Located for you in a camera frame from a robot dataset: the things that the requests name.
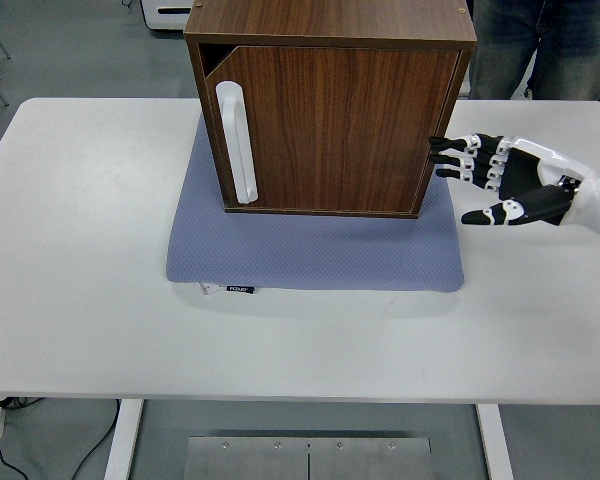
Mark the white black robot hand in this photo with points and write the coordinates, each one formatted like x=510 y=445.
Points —
x=525 y=175

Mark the brown wooden cabinet door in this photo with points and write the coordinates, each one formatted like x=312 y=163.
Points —
x=340 y=130

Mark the brown wooden cabinet body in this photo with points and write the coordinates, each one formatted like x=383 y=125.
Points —
x=330 y=20

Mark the person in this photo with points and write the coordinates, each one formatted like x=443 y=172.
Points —
x=505 y=45

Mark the blue dotted mat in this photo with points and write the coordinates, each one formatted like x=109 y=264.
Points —
x=305 y=250

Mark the white table leg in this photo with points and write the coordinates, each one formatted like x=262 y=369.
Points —
x=495 y=445
x=123 y=440

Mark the black mat label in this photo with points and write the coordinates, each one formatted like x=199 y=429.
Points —
x=241 y=289

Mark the white mat tag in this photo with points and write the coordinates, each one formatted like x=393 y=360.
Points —
x=211 y=288

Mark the grey metal plate with screws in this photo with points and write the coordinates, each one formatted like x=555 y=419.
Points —
x=260 y=460

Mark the white appliance with slot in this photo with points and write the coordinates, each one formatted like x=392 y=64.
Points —
x=167 y=17

